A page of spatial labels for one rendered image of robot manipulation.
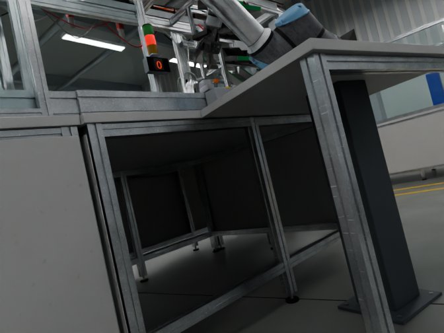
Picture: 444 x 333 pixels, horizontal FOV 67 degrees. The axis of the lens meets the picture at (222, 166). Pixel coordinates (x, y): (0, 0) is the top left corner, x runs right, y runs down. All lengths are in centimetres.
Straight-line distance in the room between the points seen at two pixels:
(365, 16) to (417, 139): 587
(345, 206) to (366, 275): 17
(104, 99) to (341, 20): 980
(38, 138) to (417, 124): 482
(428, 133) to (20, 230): 491
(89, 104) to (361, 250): 90
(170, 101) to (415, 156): 435
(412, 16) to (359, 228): 955
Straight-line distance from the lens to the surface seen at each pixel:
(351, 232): 87
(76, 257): 102
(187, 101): 137
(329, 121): 85
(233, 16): 125
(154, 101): 128
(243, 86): 106
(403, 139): 529
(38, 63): 113
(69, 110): 115
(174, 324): 116
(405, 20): 1025
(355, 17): 1061
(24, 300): 99
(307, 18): 132
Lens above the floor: 57
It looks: 3 degrees up
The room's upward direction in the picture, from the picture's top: 13 degrees counter-clockwise
